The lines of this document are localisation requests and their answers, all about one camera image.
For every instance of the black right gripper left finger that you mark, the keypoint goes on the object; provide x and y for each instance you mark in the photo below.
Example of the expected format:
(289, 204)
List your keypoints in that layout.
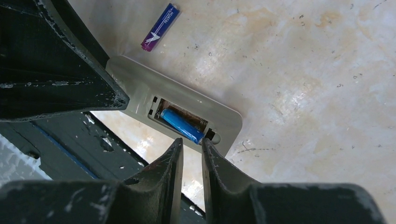
(152, 196)

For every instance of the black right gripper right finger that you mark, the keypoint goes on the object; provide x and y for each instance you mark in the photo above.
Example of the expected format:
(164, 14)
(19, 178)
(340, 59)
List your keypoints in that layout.
(233, 197)

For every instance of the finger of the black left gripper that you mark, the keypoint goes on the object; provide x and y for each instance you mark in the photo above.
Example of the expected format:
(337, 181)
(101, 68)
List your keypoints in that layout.
(51, 64)

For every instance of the purple blue AAA battery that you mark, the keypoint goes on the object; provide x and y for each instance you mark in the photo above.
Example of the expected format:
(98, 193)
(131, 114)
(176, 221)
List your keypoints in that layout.
(160, 28)

